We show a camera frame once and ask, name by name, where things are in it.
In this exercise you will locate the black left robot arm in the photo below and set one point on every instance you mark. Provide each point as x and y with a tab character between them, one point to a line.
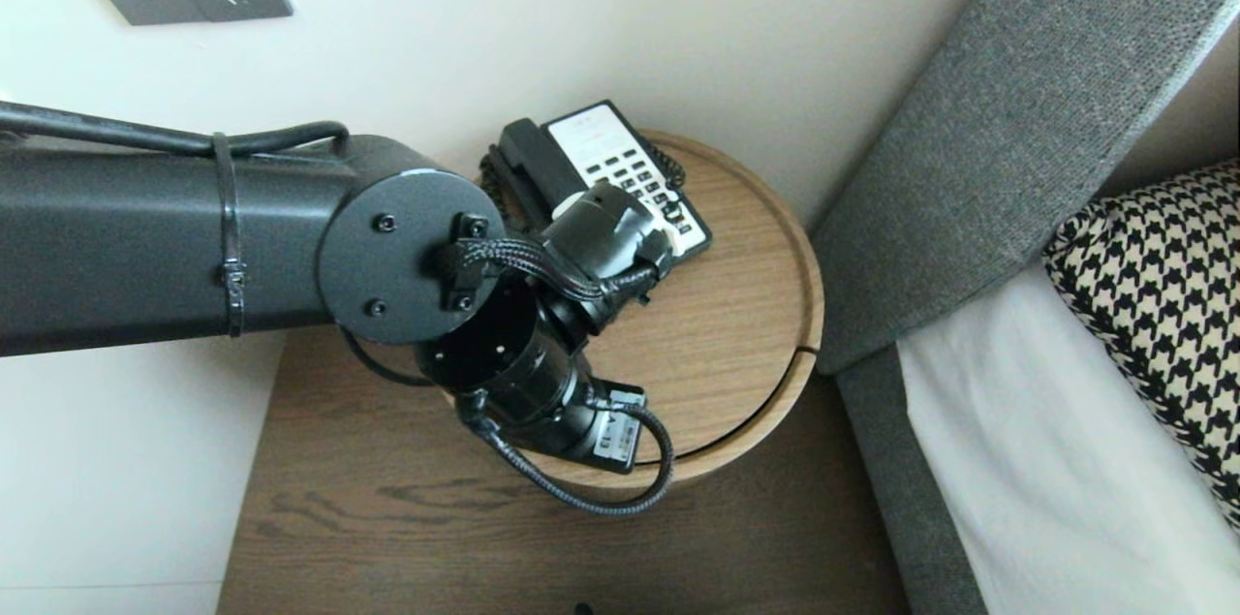
116	247

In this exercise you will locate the round wooden bedside table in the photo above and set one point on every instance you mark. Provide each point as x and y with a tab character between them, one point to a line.
727	305

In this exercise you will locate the black telephone handset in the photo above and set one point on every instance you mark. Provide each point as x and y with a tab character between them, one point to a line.
541	160

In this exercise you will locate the grey upholstered headboard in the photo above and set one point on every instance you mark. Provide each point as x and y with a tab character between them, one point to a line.
1017	111

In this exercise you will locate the white bed sheet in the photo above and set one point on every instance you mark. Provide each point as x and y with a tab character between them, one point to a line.
1066	479

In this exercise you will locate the houndstooth pillow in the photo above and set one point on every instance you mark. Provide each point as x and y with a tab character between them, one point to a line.
1162	305

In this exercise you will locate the grey upholstered bed frame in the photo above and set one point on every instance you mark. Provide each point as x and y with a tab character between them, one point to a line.
901	479

